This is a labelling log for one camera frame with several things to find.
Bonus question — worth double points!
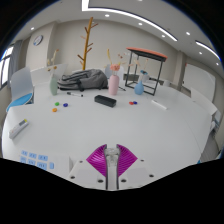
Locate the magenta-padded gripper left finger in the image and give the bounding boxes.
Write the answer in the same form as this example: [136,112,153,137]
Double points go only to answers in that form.
[67,143,108,190]

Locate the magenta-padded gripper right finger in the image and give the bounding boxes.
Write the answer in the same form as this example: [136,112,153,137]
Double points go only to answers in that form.
[116,143,156,191]

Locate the small clear white charger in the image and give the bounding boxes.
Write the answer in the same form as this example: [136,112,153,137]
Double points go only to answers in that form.
[103,147,121,169]

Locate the black rectangular case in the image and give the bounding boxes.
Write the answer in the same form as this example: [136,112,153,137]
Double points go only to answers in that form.
[93,94,118,108]

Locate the white flat eraser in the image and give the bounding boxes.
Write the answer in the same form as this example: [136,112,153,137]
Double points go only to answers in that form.
[150,99,168,111]

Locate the black marker pen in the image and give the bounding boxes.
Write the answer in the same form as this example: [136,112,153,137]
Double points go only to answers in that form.
[66,91,84,98]

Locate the blue vase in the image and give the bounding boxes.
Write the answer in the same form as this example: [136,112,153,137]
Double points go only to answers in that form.
[134,59,149,96]

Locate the pink vase with flowers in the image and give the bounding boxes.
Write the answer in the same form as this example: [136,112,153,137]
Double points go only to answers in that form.
[105,49,129,96]

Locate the grey backpack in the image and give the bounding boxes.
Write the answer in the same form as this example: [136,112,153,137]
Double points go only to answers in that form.
[57,68,109,92]

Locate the green vase with dried flowers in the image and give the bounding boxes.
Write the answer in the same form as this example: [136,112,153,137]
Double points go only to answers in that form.
[46,49,60,97]

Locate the white remote control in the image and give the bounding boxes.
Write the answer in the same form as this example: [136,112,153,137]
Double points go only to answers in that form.
[8,118,30,140]

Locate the whiteboard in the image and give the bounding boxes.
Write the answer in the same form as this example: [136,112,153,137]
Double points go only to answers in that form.
[182,63,216,101]

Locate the wooden coat rack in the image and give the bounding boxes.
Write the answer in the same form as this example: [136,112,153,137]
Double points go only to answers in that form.
[77,16,100,71]

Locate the grey curtain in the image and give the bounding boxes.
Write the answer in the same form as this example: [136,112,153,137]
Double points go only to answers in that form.
[8,39,24,81]

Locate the window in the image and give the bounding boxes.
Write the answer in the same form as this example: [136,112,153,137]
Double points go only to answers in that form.
[0,45,14,89]

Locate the short ceiling light strip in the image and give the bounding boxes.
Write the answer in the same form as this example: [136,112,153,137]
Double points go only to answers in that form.
[195,40,221,61]

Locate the recessed ceiling spotlights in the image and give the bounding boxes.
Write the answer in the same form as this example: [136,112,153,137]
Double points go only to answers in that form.
[29,13,221,67]

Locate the long ceiling light strip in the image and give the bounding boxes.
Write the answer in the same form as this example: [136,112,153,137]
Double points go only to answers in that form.
[81,0,179,43]

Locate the black frame orange-top side table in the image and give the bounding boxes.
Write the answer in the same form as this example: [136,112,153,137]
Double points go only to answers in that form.
[125,46,169,97]

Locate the round wall clock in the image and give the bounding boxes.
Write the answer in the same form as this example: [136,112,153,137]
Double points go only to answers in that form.
[32,34,44,47]

